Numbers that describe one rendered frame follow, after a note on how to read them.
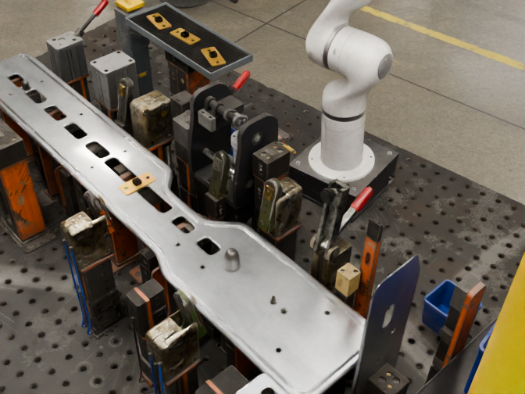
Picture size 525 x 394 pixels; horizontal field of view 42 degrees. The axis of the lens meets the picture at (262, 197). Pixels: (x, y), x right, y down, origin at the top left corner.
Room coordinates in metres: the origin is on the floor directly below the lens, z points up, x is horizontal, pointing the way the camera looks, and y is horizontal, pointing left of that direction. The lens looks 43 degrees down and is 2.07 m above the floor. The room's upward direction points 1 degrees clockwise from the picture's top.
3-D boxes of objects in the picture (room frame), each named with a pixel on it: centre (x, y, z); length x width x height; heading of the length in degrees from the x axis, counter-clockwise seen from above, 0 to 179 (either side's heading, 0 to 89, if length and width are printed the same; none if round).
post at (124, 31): (1.78, 0.38, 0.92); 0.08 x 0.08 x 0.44; 43
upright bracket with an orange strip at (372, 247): (0.89, -0.21, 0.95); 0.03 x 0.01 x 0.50; 43
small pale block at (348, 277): (0.89, -0.17, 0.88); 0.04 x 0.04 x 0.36; 43
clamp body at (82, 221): (1.03, 0.38, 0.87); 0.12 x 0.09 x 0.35; 133
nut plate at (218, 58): (1.50, 0.13, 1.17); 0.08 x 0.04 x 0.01; 25
